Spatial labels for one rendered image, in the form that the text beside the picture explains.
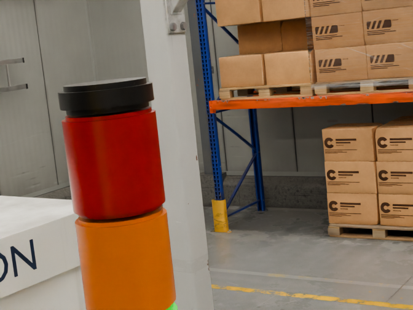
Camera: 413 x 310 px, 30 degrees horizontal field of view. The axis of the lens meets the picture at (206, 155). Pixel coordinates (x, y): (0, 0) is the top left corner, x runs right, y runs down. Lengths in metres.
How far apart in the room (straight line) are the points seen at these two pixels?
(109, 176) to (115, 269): 0.05
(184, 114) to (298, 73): 5.75
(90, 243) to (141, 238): 0.03
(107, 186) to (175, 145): 2.59
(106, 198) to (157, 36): 2.59
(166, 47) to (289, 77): 5.85
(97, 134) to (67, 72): 11.20
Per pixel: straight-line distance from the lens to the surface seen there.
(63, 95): 0.40
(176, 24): 2.96
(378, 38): 8.25
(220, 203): 9.33
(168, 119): 2.98
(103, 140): 0.39
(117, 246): 0.40
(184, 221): 3.03
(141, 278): 0.41
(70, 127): 0.40
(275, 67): 8.81
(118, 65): 11.73
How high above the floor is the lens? 2.36
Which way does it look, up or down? 9 degrees down
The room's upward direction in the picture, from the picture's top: 6 degrees counter-clockwise
